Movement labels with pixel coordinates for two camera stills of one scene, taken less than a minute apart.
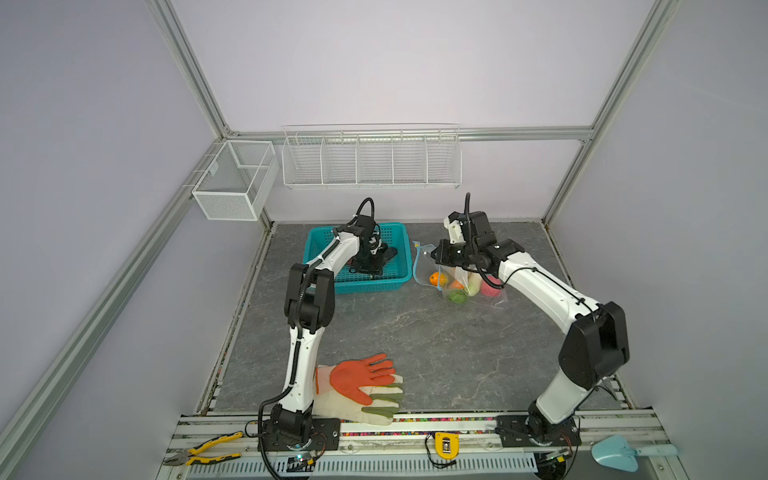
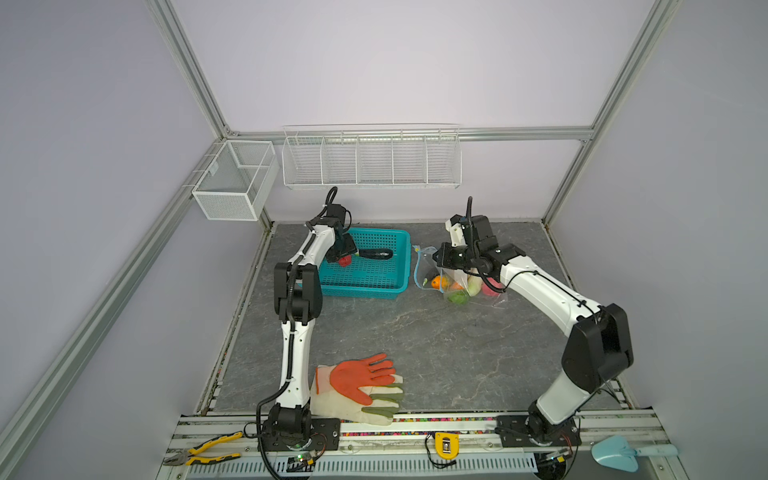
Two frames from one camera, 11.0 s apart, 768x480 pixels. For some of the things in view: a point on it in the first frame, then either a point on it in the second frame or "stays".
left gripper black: x=376 y=268 -> x=351 y=248
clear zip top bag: x=462 y=284 stays
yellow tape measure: x=447 y=445 stays
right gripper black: x=443 y=258 stays
